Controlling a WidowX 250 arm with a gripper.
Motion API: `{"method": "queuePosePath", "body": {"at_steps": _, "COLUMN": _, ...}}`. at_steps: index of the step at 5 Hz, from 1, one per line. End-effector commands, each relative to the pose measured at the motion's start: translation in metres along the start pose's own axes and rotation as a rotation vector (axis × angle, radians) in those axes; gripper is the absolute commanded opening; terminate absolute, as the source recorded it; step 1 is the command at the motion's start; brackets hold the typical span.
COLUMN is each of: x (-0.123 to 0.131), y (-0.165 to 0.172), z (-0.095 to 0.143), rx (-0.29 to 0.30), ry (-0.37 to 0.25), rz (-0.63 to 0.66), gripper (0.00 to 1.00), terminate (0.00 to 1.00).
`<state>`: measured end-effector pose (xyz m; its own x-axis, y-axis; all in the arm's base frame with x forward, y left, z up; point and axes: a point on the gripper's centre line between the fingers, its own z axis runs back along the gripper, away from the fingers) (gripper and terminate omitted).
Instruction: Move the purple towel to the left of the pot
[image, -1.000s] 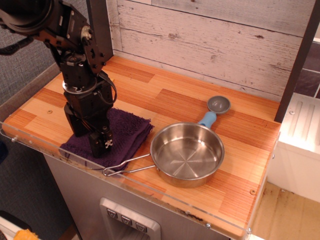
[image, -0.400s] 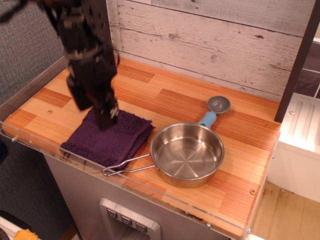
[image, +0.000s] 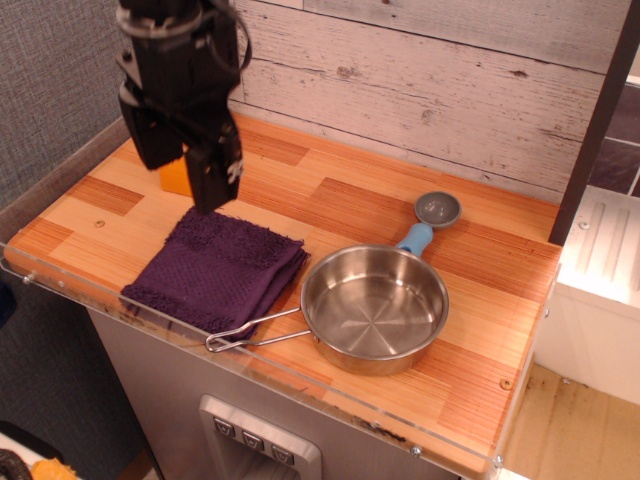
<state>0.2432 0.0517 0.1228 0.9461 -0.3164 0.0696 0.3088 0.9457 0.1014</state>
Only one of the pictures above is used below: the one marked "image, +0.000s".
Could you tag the grey scoop with blue handle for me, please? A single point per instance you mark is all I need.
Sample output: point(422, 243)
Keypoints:
point(436, 210)

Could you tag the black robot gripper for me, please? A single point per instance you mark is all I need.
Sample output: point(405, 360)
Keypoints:
point(178, 78)

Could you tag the steel pot with wire handle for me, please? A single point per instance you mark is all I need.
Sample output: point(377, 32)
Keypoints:
point(370, 309)

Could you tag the clear acrylic edge guard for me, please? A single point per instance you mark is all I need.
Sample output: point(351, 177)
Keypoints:
point(453, 408)

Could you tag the dark right shelf post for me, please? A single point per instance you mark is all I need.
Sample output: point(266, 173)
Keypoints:
point(609, 96)

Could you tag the yellow cheese wedge block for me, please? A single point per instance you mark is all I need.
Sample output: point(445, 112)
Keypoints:
point(174, 178)

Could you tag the orange object bottom left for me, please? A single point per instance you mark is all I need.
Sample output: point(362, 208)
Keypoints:
point(52, 469)

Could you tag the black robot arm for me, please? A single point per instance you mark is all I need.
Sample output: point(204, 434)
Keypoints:
point(161, 11)

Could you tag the purple towel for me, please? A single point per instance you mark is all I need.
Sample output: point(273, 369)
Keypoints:
point(217, 272)

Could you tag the grey cabinet with dispenser panel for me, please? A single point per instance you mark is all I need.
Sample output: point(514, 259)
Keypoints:
point(207, 420)

